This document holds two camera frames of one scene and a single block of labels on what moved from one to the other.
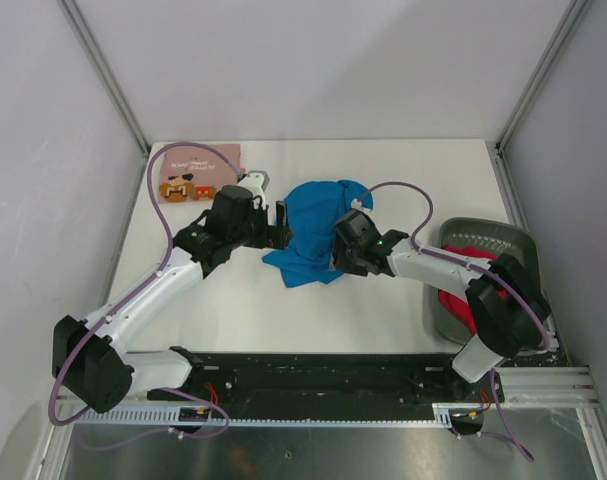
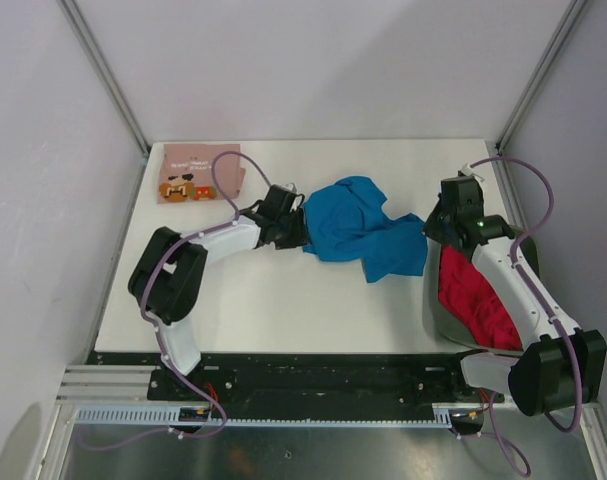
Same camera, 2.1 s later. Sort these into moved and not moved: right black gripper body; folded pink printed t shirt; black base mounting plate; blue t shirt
Moved: blue t shirt; right black gripper body
Not moved: folded pink printed t shirt; black base mounting plate
